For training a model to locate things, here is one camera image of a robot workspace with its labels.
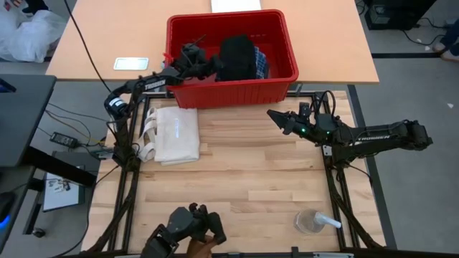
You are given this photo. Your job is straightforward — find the black hanging cable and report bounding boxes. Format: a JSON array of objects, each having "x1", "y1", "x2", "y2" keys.
[{"x1": 63, "y1": 0, "x2": 113, "y2": 93}]

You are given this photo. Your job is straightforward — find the black power adapter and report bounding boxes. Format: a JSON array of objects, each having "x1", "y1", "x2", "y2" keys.
[{"x1": 49, "y1": 131, "x2": 80, "y2": 149}]

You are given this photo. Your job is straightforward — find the red plastic bin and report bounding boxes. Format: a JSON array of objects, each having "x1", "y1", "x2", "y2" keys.
[{"x1": 165, "y1": 9, "x2": 300, "y2": 110}]

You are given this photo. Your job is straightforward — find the tan wooden table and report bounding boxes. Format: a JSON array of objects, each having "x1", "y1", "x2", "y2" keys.
[{"x1": 45, "y1": 0, "x2": 380, "y2": 85}]

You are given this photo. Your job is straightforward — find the black desk base beam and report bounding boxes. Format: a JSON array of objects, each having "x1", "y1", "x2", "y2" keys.
[{"x1": 21, "y1": 145, "x2": 98, "y2": 187}]

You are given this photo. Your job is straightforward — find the blue plaid shorts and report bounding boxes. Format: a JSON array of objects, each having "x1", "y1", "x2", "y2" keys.
[{"x1": 253, "y1": 45, "x2": 270, "y2": 80}]

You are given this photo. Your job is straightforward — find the white folded tote bag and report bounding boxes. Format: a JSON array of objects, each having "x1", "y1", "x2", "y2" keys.
[{"x1": 138, "y1": 106, "x2": 201, "y2": 166}]

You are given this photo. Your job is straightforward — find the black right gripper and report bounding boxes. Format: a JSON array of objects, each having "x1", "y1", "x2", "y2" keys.
[{"x1": 266, "y1": 109, "x2": 324, "y2": 143}]

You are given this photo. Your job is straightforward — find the person's hand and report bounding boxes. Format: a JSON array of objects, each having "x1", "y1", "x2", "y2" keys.
[{"x1": 185, "y1": 234, "x2": 218, "y2": 258}]

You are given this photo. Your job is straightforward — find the black desk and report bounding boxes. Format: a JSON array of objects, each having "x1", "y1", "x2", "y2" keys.
[{"x1": 0, "y1": 74, "x2": 57, "y2": 168}]

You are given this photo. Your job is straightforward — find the white printed paper sheet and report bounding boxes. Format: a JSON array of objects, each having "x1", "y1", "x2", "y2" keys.
[{"x1": 42, "y1": 173, "x2": 86, "y2": 213}]

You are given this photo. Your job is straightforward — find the black equipment case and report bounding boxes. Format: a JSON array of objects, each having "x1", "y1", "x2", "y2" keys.
[{"x1": 364, "y1": 0, "x2": 437, "y2": 32}]

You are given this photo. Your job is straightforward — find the black garment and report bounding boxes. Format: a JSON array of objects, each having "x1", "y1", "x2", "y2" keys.
[{"x1": 214, "y1": 34, "x2": 258, "y2": 82}]

